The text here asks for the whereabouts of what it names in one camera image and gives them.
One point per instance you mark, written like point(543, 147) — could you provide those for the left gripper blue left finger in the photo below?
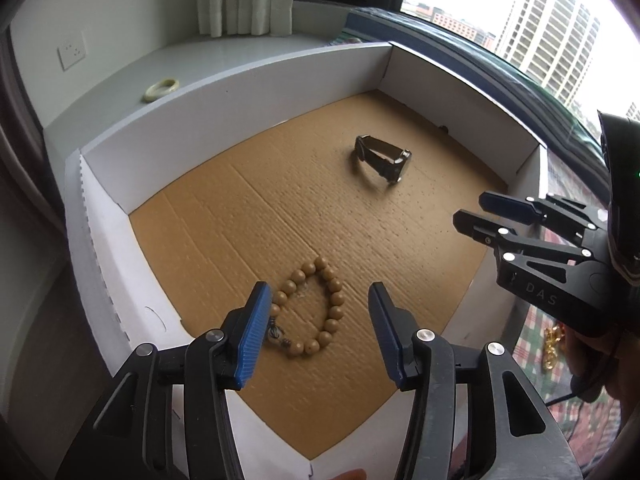
point(134, 423)

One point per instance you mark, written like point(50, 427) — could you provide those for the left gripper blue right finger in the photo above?
point(511, 433)

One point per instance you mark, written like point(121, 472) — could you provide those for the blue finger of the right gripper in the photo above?
point(549, 211)
point(502, 239)

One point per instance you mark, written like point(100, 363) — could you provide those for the gold chain trinket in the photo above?
point(553, 342)

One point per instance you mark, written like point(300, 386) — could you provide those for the dark wrist watch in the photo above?
point(388, 161)

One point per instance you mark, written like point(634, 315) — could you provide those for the person's right hand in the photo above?
point(591, 361)

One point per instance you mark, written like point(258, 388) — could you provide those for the plaid patchwork bed quilt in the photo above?
point(620, 149)

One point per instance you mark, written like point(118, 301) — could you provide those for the white cardboard box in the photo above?
point(177, 210)

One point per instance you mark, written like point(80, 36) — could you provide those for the striped blue green pillow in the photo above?
point(518, 93)

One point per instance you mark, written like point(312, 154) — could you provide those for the dark brown drape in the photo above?
point(23, 153)

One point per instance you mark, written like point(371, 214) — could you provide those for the white wall socket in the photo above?
point(72, 50)

